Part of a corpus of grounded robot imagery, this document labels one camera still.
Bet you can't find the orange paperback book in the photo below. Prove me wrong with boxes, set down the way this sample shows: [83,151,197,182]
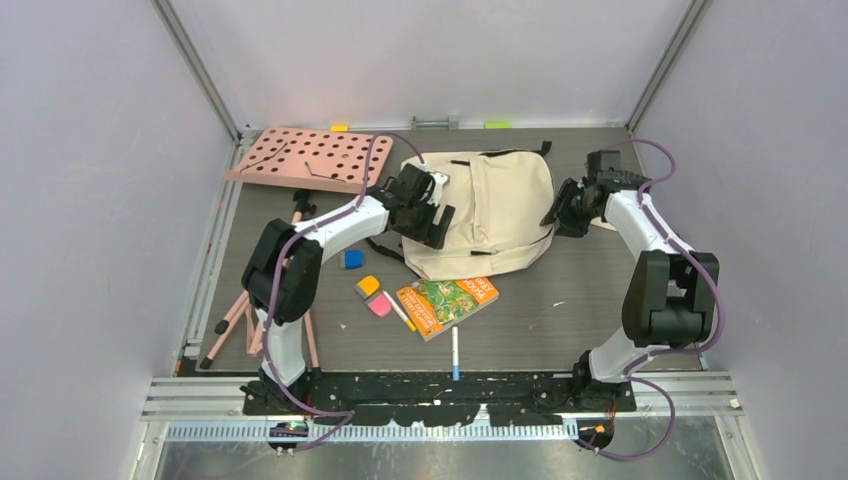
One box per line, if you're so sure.
[396,277,500,342]

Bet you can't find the blue eraser block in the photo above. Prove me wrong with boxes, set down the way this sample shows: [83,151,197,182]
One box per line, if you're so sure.
[340,249,365,270]

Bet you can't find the cream canvas backpack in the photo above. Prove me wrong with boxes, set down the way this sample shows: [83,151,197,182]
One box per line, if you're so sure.
[366,141,556,281]

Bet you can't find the pink tripod stand legs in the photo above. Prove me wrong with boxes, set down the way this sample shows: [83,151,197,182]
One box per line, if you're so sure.
[198,189,321,373]

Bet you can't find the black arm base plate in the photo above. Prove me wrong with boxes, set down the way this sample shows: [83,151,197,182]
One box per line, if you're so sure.
[240,371,636,427]

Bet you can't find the blue capped white marker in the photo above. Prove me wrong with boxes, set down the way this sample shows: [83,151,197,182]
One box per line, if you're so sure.
[451,326,460,382]

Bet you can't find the pink eraser block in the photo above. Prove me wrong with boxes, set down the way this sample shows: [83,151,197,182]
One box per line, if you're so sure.
[366,293,393,318]

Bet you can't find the yellow capped white marker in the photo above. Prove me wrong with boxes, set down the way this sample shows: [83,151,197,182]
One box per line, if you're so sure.
[382,290,417,332]

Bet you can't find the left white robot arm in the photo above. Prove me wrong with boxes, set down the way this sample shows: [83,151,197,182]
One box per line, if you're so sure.
[241,164,455,414]

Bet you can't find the orange eraser block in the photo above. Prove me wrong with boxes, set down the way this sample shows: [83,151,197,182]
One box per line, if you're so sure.
[354,275,381,299]

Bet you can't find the green tape tag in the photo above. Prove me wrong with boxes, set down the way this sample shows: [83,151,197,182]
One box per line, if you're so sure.
[483,121,512,130]

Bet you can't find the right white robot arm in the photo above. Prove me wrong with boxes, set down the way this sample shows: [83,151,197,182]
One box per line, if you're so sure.
[542,150,719,411]

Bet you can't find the pink perforated stand board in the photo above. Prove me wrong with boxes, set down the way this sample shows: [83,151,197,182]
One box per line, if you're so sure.
[225,126,394,195]

